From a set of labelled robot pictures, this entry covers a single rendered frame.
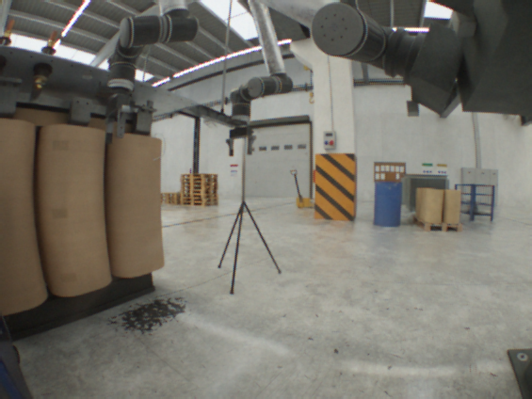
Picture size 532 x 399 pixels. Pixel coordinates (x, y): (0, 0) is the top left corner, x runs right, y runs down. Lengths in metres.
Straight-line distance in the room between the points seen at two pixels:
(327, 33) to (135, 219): 1.34
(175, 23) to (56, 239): 1.09
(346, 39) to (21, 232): 1.49
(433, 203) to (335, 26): 4.16
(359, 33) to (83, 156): 1.30
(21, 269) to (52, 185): 0.43
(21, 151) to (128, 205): 0.71
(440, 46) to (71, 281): 1.91
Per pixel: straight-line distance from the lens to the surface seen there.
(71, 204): 1.30
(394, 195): 4.82
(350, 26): 0.81
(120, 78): 0.92
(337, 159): 5.36
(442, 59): 0.97
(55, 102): 1.43
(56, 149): 1.31
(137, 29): 0.84
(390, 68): 1.05
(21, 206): 1.27
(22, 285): 1.33
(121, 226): 1.48
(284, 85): 1.34
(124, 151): 1.48
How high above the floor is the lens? 0.77
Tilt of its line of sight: 4 degrees down
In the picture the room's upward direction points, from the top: 1 degrees clockwise
